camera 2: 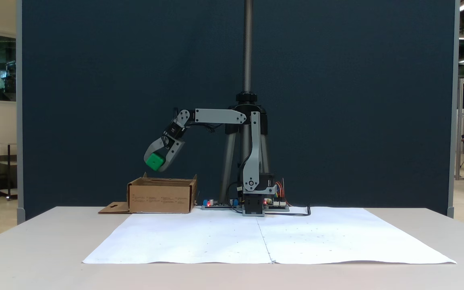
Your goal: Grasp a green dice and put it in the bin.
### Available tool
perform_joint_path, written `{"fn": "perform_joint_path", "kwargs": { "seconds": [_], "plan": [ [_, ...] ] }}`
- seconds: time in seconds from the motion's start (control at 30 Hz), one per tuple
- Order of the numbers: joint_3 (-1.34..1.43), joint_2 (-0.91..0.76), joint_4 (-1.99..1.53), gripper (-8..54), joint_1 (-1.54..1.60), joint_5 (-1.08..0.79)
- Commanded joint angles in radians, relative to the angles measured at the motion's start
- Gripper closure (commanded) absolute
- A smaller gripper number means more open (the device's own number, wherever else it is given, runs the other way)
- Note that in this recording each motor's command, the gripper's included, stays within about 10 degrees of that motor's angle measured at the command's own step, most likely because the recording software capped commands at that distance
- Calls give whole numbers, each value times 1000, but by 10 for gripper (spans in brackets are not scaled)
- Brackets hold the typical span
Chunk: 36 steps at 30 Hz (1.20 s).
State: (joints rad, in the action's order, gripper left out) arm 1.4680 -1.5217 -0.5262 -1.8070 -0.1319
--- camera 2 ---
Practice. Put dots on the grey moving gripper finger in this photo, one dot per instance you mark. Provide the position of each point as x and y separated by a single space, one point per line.
151 147

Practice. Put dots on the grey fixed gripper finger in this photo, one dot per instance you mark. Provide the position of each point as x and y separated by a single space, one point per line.
175 155

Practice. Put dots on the green die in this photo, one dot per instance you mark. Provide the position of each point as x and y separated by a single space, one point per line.
154 162

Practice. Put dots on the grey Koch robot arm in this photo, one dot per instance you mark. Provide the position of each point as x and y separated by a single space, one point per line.
254 153

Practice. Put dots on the brown cardboard box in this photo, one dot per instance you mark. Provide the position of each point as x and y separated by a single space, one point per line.
159 197

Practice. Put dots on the blue circuit board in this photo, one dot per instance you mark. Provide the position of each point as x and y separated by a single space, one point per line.
216 204

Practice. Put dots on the white paper sheet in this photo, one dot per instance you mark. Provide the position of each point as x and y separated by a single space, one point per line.
183 237
357 237

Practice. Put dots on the dark blue partition panel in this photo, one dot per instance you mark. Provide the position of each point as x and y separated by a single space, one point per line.
95 80

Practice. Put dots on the black and grey tripod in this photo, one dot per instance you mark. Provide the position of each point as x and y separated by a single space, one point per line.
248 40

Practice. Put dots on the framed wall window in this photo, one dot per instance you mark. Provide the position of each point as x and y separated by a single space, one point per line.
4 66

